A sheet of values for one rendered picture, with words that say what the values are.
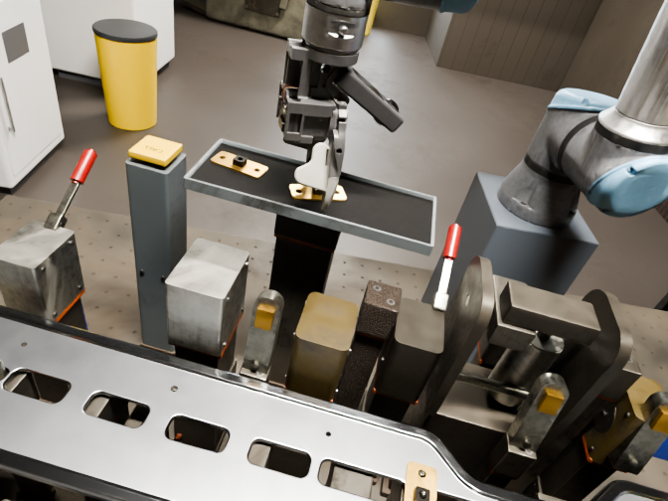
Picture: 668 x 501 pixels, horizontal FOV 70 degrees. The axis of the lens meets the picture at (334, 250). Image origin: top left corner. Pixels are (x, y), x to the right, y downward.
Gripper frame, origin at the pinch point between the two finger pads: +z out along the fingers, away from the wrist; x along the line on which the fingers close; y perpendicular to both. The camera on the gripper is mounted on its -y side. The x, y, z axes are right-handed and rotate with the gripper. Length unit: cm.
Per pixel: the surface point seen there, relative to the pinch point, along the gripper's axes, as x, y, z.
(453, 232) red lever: 8.2, -19.8, 2.5
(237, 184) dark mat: -1.8, 12.0, 1.7
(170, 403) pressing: 23.5, 21.2, 17.7
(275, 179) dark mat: -3.5, 6.0, 1.7
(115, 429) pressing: 26.4, 27.1, 17.6
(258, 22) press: -476, -54, 107
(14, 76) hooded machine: -181, 93, 64
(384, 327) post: 18.8, -7.3, 11.3
